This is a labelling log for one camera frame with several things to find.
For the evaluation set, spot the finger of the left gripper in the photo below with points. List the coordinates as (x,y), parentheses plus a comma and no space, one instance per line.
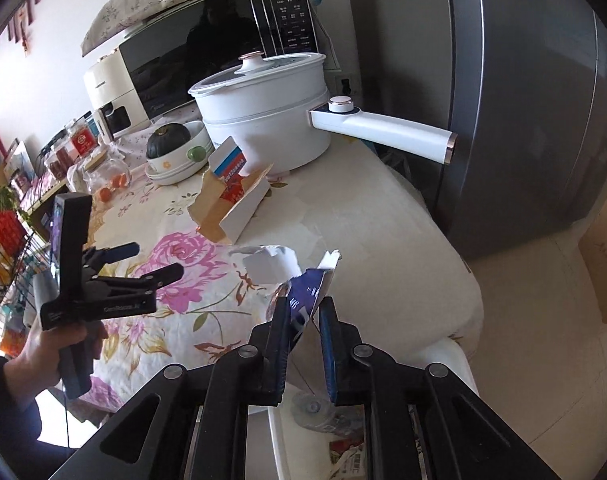
(154,280)
(115,254)

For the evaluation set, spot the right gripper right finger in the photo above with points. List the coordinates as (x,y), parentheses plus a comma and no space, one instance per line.
(446,431)

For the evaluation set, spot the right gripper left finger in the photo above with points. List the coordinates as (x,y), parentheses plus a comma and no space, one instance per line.
(191,423)

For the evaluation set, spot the torn brown cardboard box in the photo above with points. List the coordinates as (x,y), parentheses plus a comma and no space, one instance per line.
(229,195)

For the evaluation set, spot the torn blue white milk carton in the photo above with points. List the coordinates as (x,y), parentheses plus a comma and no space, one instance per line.
(277,267)

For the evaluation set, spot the white trash bin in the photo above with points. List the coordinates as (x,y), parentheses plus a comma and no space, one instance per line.
(301,453)

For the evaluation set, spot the person left hand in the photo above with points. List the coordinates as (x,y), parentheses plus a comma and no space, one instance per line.
(36,367)

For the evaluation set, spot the black phone on left gripper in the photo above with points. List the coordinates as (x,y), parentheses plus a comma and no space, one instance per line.
(71,215)

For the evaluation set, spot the orange tangerine right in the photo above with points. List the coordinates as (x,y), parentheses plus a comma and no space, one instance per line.
(120,181)

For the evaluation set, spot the glass jar with wooden lid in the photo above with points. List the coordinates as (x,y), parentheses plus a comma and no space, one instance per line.
(97,171)

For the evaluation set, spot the red labelled jar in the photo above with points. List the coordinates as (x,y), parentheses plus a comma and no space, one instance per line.
(82,137)

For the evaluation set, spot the clear plastic bottle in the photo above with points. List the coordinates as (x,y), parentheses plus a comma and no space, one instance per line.
(318,414)

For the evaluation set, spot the dark green pumpkin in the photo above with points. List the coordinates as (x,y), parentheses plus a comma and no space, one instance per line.
(166,139)

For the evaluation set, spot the cream air fryer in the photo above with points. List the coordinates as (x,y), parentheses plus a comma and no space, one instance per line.
(115,105)

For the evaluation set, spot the floral tablecloth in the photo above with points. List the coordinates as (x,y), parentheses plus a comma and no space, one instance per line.
(398,278)

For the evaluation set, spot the black microwave oven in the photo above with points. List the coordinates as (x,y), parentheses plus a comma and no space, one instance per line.
(166,56)

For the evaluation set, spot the white electric cooking pot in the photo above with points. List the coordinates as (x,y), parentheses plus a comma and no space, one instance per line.
(279,113)

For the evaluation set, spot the grey refrigerator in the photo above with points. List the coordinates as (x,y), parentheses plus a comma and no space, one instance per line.
(523,86)

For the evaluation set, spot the black wire rack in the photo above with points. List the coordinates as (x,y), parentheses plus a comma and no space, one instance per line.
(22,257)

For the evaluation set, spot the cream bowl with green handle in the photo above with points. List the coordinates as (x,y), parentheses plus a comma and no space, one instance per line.
(197,149)

